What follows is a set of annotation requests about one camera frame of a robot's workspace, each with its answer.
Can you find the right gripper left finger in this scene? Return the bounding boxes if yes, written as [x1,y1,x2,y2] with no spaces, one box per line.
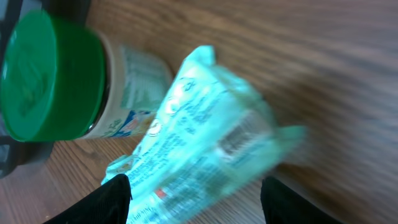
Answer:
[44,174,132,224]

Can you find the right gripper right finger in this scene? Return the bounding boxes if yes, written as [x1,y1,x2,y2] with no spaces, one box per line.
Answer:
[261,176,341,224]

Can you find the teal wipes packet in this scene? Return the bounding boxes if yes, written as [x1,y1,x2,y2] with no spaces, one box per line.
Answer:
[105,45,305,224]

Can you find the green bottle cap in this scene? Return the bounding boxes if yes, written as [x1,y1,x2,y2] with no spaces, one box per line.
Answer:
[0,9,174,143]

